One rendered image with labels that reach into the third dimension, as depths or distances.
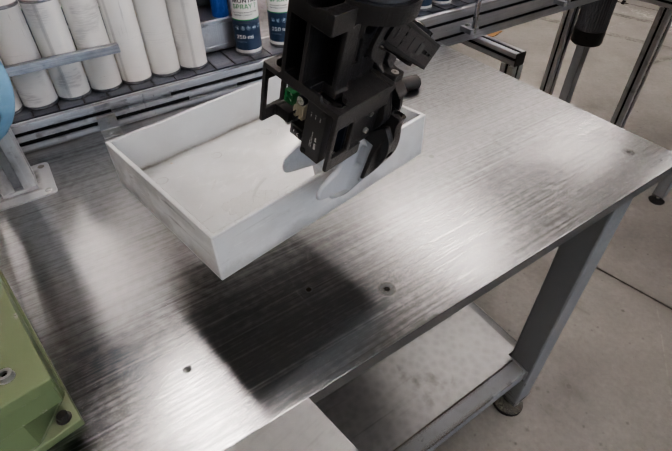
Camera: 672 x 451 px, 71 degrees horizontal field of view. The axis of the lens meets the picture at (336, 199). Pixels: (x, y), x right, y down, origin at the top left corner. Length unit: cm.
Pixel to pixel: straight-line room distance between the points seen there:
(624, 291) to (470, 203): 125
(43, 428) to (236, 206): 25
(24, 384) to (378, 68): 37
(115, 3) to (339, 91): 60
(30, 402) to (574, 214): 64
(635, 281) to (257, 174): 160
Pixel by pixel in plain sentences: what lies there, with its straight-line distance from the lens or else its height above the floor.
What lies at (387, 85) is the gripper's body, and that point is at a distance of 34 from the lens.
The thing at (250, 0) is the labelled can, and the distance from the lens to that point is 94.
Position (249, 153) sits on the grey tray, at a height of 95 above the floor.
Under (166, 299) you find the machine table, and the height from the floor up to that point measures 83.
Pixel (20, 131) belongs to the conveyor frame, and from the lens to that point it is 88.
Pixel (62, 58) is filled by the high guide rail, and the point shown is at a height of 96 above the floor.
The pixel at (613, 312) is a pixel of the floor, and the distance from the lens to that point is 180.
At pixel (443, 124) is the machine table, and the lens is 85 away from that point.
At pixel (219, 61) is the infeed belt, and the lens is 96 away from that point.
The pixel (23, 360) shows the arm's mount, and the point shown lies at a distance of 48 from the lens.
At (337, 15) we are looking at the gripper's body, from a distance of 28.
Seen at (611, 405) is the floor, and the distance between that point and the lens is 159.
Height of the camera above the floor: 126
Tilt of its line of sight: 40 degrees down
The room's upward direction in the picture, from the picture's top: straight up
